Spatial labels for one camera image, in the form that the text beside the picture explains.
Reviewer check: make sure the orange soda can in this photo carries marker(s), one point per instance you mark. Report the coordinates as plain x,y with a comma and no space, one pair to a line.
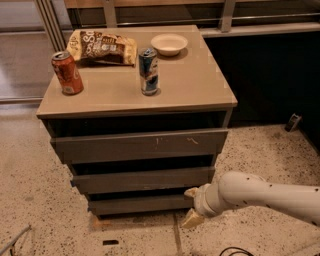
67,73

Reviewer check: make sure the white bowl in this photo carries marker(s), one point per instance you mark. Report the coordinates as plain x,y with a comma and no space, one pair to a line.
169,44

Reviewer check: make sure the brown chip bag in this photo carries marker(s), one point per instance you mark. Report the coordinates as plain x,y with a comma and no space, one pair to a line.
102,47

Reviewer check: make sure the small black floor object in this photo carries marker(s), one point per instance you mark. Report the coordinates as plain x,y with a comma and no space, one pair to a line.
293,122

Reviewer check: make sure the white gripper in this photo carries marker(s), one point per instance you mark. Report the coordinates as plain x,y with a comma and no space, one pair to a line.
201,202

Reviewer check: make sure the blue energy drink can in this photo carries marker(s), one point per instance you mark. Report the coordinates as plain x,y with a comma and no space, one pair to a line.
148,70

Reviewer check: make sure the grey drawer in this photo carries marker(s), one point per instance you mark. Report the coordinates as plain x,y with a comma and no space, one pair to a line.
140,204
143,180
137,146

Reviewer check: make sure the metal railing frame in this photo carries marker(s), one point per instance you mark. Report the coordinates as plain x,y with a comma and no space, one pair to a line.
214,18

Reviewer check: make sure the grey bottom drawer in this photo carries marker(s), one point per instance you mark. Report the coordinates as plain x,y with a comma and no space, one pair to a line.
140,204

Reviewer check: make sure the grey top drawer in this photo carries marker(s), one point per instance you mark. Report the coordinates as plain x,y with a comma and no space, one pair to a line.
137,146

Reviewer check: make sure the grey metal rod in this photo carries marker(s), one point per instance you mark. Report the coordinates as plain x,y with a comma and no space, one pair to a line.
10,246

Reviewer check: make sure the grey three-drawer cabinet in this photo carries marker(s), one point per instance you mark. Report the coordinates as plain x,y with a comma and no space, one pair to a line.
193,94

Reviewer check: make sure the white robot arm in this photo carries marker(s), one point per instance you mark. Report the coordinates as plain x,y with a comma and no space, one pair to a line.
236,190

